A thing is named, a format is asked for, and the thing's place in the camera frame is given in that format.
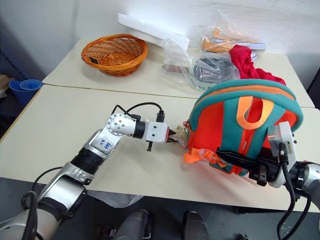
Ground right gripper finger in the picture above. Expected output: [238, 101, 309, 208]
[215, 148, 262, 171]

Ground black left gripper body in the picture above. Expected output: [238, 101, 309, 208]
[164, 126, 176, 145]

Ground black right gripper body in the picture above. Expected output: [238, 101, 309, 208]
[248, 147, 281, 187]

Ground orange and teal backpack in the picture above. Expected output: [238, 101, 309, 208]
[183, 79, 305, 177]

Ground clear bag with dark shoes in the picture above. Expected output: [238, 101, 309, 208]
[188, 55, 241, 91]

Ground clear bag with brown item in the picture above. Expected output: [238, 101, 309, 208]
[160, 37, 199, 84]

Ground dark grey shoes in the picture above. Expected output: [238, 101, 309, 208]
[194, 57, 236, 85]

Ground dark rounded shape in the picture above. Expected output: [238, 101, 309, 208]
[182, 210, 210, 240]
[117, 209, 156, 240]

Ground white sheet under table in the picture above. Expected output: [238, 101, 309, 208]
[87, 190, 144, 209]

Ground red cloth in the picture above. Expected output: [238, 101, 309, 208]
[228, 44, 287, 86]

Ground orange wicker basket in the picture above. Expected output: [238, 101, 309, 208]
[81, 33, 149, 77]

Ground orange and white shoes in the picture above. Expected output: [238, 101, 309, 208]
[201, 27, 267, 53]

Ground white foam block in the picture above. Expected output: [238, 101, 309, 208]
[117, 12, 191, 50]

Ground clear bag with orange shoes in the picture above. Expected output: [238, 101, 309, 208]
[199, 9, 268, 54]

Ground blue rolled mat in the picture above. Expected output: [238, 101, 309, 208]
[8, 78, 44, 109]

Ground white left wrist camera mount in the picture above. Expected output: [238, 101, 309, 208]
[144, 121, 169, 152]

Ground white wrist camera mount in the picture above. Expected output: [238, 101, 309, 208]
[267, 121, 297, 189]
[144, 121, 169, 152]

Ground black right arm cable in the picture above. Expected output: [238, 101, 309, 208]
[276, 142, 313, 240]

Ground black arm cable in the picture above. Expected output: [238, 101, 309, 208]
[21, 166, 64, 240]
[276, 142, 313, 240]

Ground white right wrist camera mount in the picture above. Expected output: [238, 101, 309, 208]
[267, 121, 297, 189]

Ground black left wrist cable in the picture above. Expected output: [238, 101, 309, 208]
[111, 101, 166, 124]

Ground black left upper arm cable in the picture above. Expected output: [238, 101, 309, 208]
[21, 166, 64, 240]

